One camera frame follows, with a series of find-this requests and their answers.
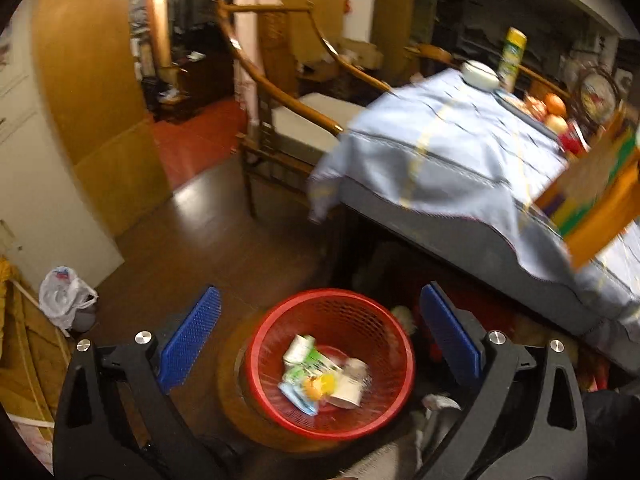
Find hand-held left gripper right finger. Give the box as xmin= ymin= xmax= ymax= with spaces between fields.
xmin=415 ymin=282 xmax=588 ymax=480

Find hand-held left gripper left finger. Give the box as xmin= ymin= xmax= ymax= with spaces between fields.
xmin=52 ymin=286 xmax=226 ymax=480

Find white paper cup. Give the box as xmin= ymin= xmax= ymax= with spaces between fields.
xmin=327 ymin=357 xmax=373 ymax=408

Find green white milk carton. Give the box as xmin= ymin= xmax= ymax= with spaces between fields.
xmin=280 ymin=334 xmax=346 ymax=386

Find red mesh basket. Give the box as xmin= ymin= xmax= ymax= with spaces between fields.
xmin=244 ymin=287 xmax=416 ymax=436

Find yellow ribbon bow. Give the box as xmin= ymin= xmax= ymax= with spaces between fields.
xmin=305 ymin=372 xmax=341 ymax=401

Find printed cardboard box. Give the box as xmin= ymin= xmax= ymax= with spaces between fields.
xmin=535 ymin=112 xmax=640 ymax=271

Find white cloth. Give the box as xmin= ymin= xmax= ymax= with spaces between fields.
xmin=420 ymin=394 xmax=463 ymax=413

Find dark table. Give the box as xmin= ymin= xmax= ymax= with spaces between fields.
xmin=335 ymin=180 xmax=640 ymax=361

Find small grey bin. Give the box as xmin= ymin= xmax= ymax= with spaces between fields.
xmin=67 ymin=302 xmax=98 ymax=333

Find white plastic bag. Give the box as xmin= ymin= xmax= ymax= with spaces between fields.
xmin=39 ymin=266 xmax=98 ymax=331

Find blue striped tablecloth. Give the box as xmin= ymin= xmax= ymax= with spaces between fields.
xmin=307 ymin=67 xmax=640 ymax=321

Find red snack packet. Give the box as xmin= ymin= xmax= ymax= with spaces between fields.
xmin=560 ymin=127 xmax=591 ymax=156

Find blue fruit plate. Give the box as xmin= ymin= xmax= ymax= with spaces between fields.
xmin=492 ymin=89 xmax=551 ymax=126

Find white seat cushion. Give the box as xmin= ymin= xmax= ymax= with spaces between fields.
xmin=272 ymin=92 xmax=363 ymax=161

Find orange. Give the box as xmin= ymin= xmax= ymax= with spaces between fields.
xmin=542 ymin=92 xmax=568 ymax=117

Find white lidded ceramic jar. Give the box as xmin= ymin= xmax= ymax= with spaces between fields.
xmin=460 ymin=59 xmax=501 ymax=90

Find round-backed wooden chair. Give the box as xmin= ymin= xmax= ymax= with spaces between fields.
xmin=405 ymin=44 xmax=456 ymax=68

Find round embroidered table screen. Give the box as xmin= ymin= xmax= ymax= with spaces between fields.
xmin=577 ymin=65 xmax=623 ymax=128

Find yellow green spray can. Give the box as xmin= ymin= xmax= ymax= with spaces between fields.
xmin=497 ymin=27 xmax=528 ymax=92

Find cardboard boxes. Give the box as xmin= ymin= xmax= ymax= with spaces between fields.
xmin=340 ymin=37 xmax=381 ymax=68

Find white red patterned curtain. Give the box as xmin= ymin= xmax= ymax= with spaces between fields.
xmin=232 ymin=0 xmax=261 ymax=126

